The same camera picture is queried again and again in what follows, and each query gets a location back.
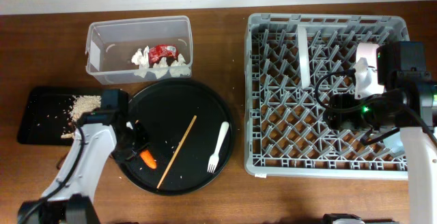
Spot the orange carrot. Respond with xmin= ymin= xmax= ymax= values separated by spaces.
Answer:
xmin=139 ymin=150 xmax=157 ymax=169

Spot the rice and peanut food waste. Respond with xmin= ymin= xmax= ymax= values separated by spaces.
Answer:
xmin=61 ymin=96 xmax=101 ymax=139

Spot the light blue cup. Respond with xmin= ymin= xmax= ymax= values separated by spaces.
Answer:
xmin=383 ymin=132 xmax=405 ymax=157

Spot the white tissue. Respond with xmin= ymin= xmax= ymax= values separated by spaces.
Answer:
xmin=131 ymin=46 xmax=191 ymax=79

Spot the white plastic fork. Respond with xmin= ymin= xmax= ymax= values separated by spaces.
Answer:
xmin=207 ymin=122 xmax=229 ymax=173

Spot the grey plate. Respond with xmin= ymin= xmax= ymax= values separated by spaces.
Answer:
xmin=296 ymin=25 xmax=311 ymax=89

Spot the red wrapper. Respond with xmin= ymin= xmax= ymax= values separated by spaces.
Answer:
xmin=147 ymin=44 xmax=179 ymax=66

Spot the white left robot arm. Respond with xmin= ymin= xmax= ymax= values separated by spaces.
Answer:
xmin=17 ymin=89 xmax=148 ymax=223

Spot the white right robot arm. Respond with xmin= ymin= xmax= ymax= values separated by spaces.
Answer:
xmin=315 ymin=41 xmax=436 ymax=223

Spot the grey plastic dishwasher rack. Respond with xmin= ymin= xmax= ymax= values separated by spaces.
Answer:
xmin=244 ymin=13 xmax=409 ymax=180

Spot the clear plastic waste bin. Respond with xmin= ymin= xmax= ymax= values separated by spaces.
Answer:
xmin=85 ymin=16 xmax=193 ymax=85

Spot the wooden chopstick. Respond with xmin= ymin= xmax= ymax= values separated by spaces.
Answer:
xmin=156 ymin=115 xmax=197 ymax=189

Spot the round black tray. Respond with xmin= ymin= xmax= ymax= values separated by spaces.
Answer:
xmin=118 ymin=79 xmax=236 ymax=196

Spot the black rectangular tray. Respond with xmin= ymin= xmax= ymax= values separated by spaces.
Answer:
xmin=17 ymin=87 xmax=119 ymax=145

